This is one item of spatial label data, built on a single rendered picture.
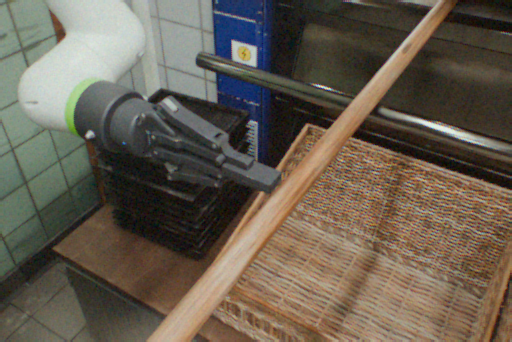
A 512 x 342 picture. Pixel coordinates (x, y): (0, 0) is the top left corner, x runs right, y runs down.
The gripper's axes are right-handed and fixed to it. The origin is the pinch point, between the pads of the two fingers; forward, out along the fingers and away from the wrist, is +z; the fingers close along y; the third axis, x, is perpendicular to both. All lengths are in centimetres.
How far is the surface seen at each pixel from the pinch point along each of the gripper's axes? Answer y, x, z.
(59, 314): 119, -12, -92
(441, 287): 60, -48, 25
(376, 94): -1.2, -23.9, 6.9
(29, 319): 119, -5, -100
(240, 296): 47.1, -11.8, -10.2
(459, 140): 2.6, -24.5, 19.7
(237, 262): -1.1, 13.3, 6.7
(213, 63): 2.2, -24.2, -23.2
